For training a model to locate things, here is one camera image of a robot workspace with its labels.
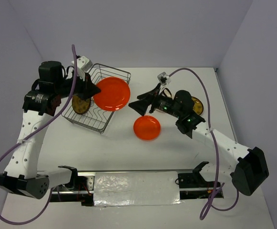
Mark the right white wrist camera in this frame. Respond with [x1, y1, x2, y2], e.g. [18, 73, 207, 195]
[157, 72, 171, 92]

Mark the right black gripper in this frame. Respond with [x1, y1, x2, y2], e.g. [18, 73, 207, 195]
[128, 83, 182, 119]

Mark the yellow patterned plate brown rim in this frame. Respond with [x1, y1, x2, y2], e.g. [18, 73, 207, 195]
[192, 96, 204, 115]

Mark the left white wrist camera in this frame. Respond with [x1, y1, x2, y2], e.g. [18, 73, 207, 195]
[77, 56, 93, 81]

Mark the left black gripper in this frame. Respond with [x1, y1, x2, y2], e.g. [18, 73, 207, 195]
[54, 69, 101, 102]

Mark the metal base rail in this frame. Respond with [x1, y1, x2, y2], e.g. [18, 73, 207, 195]
[51, 162, 221, 208]

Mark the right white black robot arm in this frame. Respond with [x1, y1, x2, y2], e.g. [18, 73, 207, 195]
[129, 84, 269, 196]

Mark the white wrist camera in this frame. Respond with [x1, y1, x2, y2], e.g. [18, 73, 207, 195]
[77, 56, 93, 81]
[157, 72, 171, 92]

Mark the rear brown yellow plate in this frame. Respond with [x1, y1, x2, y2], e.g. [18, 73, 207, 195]
[72, 95, 91, 115]

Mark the orange plate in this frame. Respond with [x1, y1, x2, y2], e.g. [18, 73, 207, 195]
[93, 77, 131, 112]
[133, 115, 161, 141]

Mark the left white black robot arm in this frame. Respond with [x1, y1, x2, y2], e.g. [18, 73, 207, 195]
[0, 56, 101, 199]

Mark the silver foil tape patch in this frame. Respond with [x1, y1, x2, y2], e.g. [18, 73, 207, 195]
[93, 171, 181, 207]

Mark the metal wire dish rack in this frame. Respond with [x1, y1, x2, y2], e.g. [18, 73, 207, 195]
[62, 63, 131, 134]

